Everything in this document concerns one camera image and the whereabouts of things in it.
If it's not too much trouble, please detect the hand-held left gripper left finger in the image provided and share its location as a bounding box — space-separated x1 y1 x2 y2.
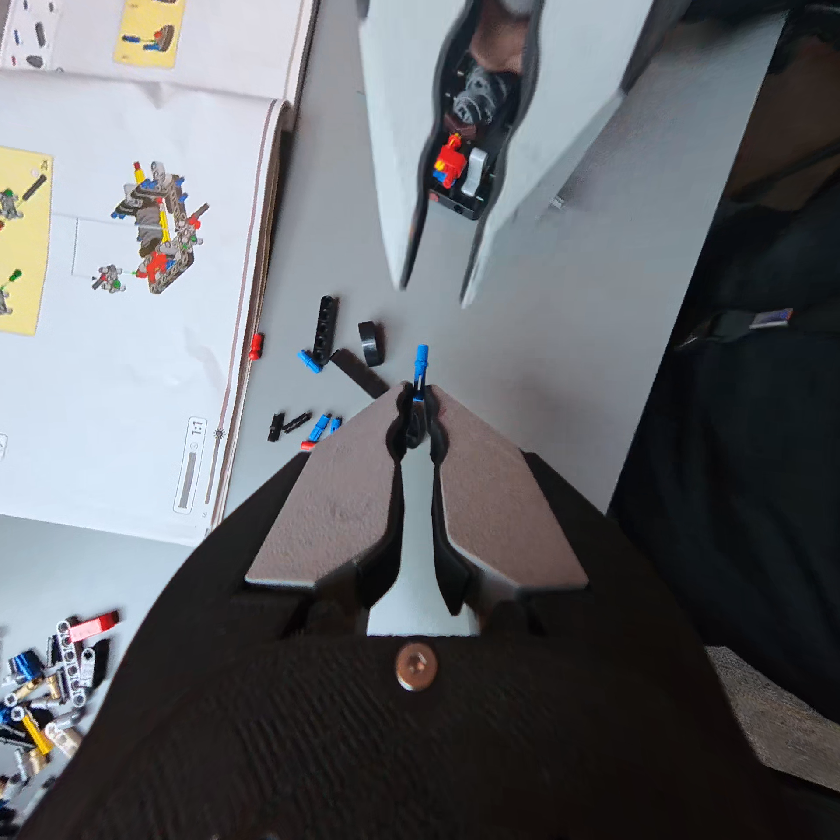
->
245 382 414 608

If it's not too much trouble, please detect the black lego beam with holes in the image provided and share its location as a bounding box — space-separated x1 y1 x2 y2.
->
311 296 340 366

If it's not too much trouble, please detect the black flat lego tile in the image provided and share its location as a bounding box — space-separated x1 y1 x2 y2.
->
330 349 391 400

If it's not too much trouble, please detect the blue pin with black connector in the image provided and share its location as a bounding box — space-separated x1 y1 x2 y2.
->
399 344 435 450

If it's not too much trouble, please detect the black strap with buckle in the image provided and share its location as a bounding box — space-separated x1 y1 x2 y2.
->
679 307 796 350

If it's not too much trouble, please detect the lego instruction booklet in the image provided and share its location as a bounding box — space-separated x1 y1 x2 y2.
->
0 0 322 547

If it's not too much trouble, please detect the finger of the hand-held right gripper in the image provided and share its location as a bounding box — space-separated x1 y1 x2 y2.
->
459 0 657 309
357 0 472 291

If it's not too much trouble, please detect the black lego frame assembly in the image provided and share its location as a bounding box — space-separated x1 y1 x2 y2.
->
428 49 522 221

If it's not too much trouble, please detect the pile of loose lego pieces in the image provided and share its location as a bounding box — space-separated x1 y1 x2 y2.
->
0 610 123 828

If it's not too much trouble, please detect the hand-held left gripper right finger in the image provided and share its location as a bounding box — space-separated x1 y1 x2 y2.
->
425 382 590 619

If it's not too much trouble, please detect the black curved lego piece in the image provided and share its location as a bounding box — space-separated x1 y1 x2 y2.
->
357 320 387 368

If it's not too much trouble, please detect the grey cushion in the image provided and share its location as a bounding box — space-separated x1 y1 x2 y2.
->
705 646 840 777

